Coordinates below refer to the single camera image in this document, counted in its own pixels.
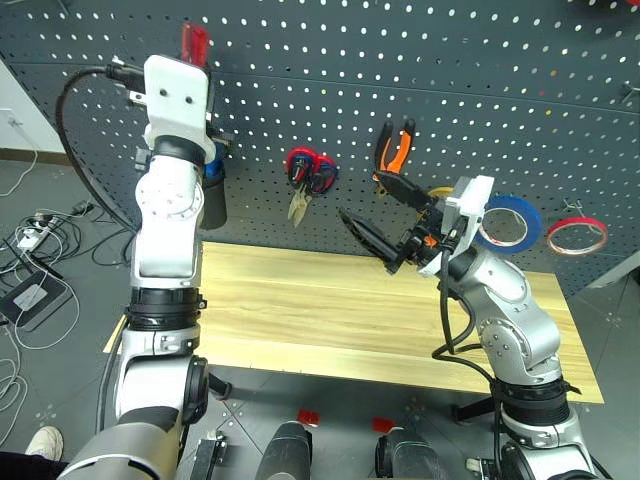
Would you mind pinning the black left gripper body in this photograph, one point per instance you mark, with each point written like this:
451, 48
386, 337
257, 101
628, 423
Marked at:
210, 100

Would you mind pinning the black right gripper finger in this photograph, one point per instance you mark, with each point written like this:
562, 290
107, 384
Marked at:
370, 235
405, 190

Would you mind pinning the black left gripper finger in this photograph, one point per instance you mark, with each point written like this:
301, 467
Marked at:
220, 137

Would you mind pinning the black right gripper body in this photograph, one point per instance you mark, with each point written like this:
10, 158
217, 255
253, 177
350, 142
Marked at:
425, 235

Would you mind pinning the orange and black pliers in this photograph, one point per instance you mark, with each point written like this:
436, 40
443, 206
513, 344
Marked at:
395, 160

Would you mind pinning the thin red tape roll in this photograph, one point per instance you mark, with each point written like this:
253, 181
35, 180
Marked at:
601, 241

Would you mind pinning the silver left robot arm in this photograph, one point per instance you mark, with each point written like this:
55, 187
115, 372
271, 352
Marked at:
165, 240

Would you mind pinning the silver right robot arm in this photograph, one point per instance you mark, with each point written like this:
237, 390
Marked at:
510, 310

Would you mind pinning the yellow tape roll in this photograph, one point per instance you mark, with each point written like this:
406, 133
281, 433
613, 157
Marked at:
440, 192

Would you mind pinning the black plastic cup holder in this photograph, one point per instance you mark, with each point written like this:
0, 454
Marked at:
215, 205

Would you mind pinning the red and blue snips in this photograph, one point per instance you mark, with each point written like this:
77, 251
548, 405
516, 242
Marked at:
302, 151

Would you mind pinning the blue tape roll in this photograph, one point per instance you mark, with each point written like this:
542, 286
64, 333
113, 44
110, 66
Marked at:
535, 220

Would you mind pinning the dark grey perforated pegboard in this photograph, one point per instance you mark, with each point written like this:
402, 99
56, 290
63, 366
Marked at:
350, 75

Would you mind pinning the metal double pegboard hook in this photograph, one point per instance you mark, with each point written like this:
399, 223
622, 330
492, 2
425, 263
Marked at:
570, 205

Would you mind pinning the black table stand foot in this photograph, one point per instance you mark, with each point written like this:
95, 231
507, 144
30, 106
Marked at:
475, 410

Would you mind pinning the red floor marker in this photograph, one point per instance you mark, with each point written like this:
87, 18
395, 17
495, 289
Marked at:
384, 424
308, 417

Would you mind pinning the white power strip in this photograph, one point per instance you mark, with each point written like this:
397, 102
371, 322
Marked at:
31, 240

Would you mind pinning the dark rounded shape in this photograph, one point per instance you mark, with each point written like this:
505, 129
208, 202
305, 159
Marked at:
410, 455
286, 452

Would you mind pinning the long metal pegboard hook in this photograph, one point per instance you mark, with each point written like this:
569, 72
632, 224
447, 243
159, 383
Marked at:
629, 90

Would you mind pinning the black flat floor device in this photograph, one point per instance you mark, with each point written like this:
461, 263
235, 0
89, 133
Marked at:
30, 305

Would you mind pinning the white shoe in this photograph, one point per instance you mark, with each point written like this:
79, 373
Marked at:
46, 442

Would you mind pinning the dark trouser leg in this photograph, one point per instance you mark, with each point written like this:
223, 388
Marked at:
25, 467

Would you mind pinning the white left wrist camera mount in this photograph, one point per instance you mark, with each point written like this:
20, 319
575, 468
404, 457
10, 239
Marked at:
175, 100

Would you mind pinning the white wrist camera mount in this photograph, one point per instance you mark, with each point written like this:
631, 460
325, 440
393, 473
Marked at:
175, 100
472, 200

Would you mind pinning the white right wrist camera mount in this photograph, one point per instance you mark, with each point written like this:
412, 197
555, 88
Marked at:
472, 200

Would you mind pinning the grey pegboard frame post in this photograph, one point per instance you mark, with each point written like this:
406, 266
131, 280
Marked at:
620, 267

